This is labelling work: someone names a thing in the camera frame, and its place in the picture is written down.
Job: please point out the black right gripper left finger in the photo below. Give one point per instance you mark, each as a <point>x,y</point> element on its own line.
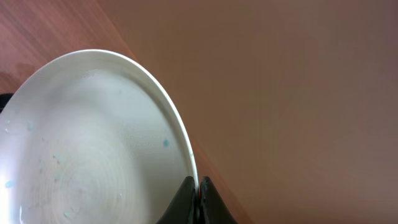
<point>181,209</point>

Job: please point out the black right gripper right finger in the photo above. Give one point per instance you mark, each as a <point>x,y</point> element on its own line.
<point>212,208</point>

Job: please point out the white plate blue stain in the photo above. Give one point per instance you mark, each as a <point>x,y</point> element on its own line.
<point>91,137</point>

